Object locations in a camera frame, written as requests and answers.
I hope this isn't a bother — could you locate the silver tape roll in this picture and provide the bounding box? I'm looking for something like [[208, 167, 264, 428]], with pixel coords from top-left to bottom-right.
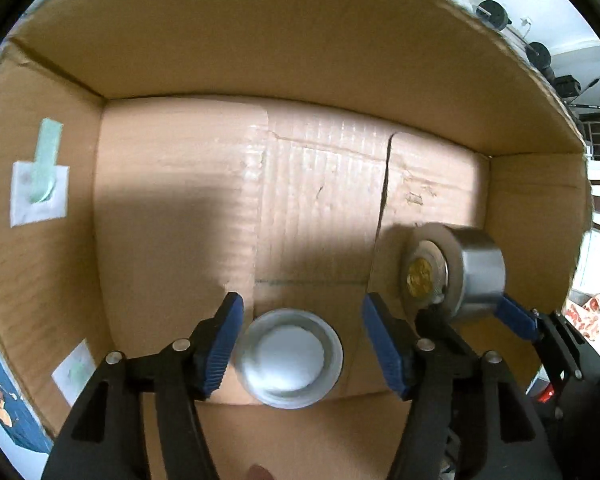
[[399, 222, 506, 322]]

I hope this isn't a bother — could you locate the orange patterned cloth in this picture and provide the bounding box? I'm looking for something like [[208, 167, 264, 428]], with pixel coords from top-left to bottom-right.
[[562, 289, 600, 342]]

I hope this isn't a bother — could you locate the blue striped bed cover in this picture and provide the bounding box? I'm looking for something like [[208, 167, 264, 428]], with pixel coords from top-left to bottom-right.
[[0, 357, 53, 454]]

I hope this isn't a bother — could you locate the open cardboard box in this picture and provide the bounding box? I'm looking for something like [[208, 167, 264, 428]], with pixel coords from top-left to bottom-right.
[[0, 0, 591, 479]]

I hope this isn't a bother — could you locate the floor barbell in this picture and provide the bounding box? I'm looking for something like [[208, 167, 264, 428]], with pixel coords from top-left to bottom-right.
[[475, 0, 555, 84]]

